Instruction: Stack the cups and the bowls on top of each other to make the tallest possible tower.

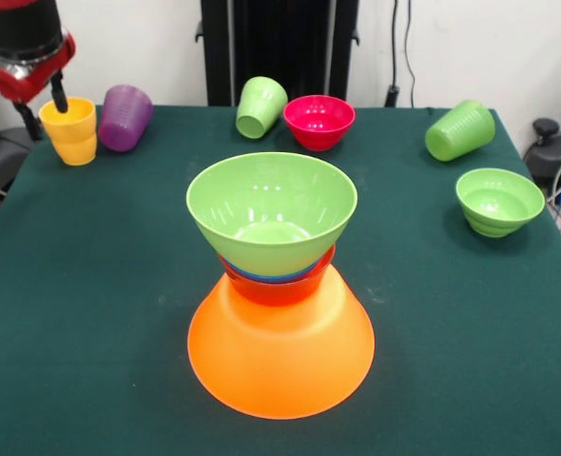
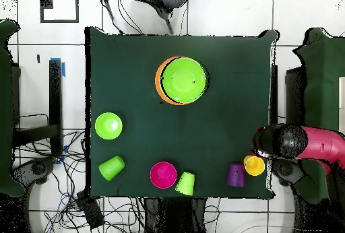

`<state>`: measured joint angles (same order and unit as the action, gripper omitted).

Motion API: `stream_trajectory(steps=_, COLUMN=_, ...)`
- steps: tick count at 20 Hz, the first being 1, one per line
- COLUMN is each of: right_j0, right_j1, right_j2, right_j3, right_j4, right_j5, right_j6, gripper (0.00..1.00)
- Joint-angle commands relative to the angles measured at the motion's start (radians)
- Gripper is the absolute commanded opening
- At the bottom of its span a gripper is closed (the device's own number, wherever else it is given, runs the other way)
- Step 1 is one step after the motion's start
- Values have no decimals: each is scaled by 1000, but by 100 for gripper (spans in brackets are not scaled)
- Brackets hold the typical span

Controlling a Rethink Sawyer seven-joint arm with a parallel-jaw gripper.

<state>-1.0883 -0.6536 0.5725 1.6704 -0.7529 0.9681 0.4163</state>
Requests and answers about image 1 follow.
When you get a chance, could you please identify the large orange bowl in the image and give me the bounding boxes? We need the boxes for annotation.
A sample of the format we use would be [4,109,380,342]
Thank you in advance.
[187,260,376,421]

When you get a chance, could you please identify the black wall cable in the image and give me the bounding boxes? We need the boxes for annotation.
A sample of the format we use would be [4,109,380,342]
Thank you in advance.
[384,0,417,109]

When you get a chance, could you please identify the pink bowl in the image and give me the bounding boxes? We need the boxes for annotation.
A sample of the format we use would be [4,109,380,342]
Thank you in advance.
[282,94,357,152]

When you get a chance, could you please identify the black chair base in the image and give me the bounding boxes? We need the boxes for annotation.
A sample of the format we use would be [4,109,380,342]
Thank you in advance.
[522,117,561,208]
[0,61,53,191]

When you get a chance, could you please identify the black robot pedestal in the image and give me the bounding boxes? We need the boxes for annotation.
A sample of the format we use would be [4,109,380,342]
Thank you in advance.
[195,0,360,108]

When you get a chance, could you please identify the large green bowl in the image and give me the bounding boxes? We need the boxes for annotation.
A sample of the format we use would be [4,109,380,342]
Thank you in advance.
[185,151,359,277]

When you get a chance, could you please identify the blue ribbed bowl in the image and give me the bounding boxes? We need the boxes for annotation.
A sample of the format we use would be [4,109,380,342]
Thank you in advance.
[225,259,322,285]

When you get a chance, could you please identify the small green ribbed bowl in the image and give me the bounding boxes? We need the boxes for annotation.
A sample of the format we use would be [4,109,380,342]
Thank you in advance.
[455,167,546,238]

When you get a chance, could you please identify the red bowl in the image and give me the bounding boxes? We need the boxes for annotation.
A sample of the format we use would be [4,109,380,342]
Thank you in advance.
[218,244,338,308]

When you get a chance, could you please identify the green ribbed cup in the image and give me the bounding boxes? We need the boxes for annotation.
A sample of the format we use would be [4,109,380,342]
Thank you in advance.
[235,76,289,140]

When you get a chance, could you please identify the dark green tablecloth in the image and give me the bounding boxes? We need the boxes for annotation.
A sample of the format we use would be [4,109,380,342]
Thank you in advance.
[0,104,561,456]

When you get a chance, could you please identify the yellow ribbed cup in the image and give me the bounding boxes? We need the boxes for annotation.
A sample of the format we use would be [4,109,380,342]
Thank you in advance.
[39,96,98,166]

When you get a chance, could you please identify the green smooth cup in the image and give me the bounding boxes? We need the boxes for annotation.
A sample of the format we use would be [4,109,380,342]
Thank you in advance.
[424,98,496,162]

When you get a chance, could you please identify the purple cup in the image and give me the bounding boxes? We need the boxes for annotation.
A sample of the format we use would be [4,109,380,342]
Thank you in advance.
[98,84,154,153]

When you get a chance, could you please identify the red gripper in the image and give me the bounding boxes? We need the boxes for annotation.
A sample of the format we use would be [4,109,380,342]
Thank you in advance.
[0,28,77,143]

